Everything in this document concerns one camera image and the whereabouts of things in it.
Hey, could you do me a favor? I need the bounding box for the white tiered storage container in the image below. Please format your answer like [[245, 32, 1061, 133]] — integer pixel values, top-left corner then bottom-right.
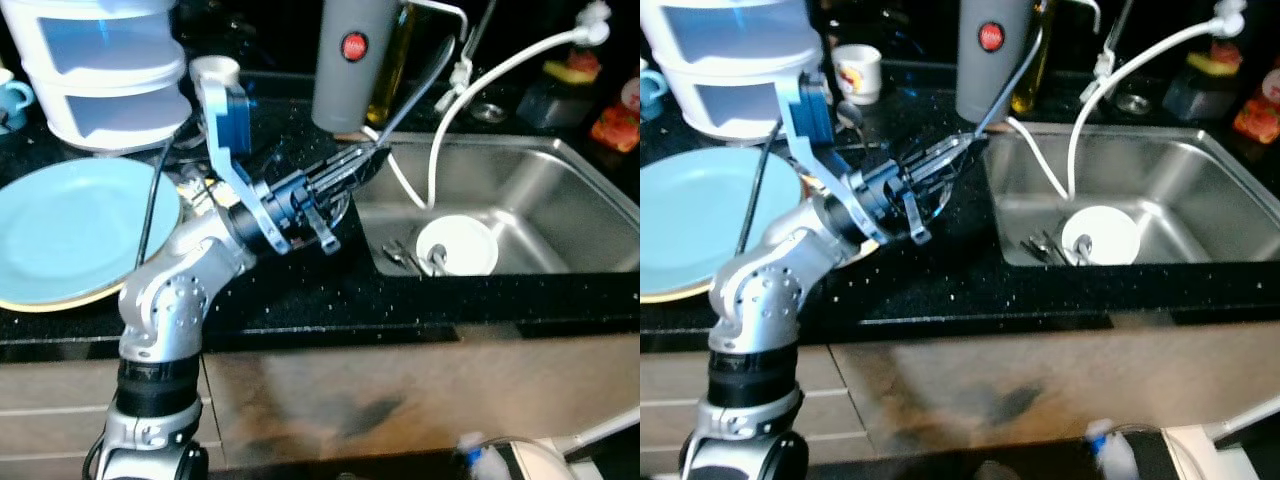
[[640, 0, 823, 141], [0, 0, 193, 154]]

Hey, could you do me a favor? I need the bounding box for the yellow red sponge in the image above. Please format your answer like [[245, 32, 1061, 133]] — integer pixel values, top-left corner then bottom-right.
[[1185, 40, 1246, 79], [543, 48, 603, 87]]

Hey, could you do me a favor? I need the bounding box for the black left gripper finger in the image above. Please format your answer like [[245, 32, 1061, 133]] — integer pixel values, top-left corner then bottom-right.
[[315, 140, 388, 183], [908, 135, 986, 179], [920, 155, 976, 203], [328, 160, 381, 208]]

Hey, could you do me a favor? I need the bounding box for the blue mug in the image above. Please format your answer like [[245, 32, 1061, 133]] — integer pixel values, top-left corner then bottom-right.
[[0, 68, 37, 133], [640, 65, 668, 121]]

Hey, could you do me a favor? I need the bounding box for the steel faucet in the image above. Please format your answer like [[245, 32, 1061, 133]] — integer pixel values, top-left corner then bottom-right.
[[435, 0, 501, 113], [1090, 0, 1136, 101]]

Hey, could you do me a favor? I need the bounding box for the white mug red print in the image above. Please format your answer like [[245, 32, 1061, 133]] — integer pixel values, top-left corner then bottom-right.
[[832, 44, 883, 106], [188, 55, 243, 101]]

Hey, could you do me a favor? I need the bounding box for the light blue plate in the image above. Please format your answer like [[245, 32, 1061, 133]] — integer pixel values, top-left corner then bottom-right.
[[640, 147, 804, 298], [0, 157, 184, 304]]

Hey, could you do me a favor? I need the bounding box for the dark grey box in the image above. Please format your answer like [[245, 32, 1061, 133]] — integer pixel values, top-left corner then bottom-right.
[[515, 75, 603, 129], [1160, 68, 1246, 121]]

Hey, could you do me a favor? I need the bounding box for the thin black utensil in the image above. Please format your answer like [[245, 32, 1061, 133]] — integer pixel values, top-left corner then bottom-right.
[[972, 28, 1053, 141], [372, 35, 461, 156]]

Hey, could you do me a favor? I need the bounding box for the brown base cabinet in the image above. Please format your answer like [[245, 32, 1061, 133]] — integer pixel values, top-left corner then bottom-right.
[[640, 320, 1280, 476], [0, 330, 641, 480]]

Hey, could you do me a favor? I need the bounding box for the yellow oil bottle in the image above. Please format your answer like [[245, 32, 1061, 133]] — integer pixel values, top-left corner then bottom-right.
[[1010, 0, 1056, 116], [366, 0, 416, 127]]

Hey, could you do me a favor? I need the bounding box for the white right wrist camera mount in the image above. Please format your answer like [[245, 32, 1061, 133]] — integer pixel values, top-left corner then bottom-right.
[[455, 430, 501, 480], [1085, 418, 1143, 480]]

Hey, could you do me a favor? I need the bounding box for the long white hose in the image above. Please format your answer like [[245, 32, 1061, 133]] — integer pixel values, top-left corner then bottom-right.
[[1065, 0, 1251, 199], [427, 0, 613, 208]]

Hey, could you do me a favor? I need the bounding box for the steel fork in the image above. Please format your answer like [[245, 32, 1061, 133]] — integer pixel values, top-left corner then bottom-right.
[[380, 240, 426, 273], [1020, 230, 1066, 266]]

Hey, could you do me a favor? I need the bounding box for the short white hose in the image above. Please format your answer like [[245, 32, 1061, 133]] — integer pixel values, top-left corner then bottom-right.
[[1005, 115, 1069, 201], [360, 122, 429, 211]]

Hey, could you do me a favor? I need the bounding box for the white bowl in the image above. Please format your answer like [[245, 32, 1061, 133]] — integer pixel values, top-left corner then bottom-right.
[[1060, 205, 1141, 267], [414, 214, 500, 277]]

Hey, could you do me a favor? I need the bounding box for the grey water dispenser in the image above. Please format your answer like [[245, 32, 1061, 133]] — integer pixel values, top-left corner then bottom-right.
[[311, 0, 403, 135], [955, 0, 1041, 124]]

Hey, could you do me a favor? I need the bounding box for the stainless steel sink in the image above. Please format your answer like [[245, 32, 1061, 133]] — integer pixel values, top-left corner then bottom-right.
[[345, 133, 641, 278], [980, 122, 1280, 269]]

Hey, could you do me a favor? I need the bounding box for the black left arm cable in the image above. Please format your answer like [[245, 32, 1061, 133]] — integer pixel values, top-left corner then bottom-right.
[[135, 125, 206, 269], [735, 120, 786, 256]]

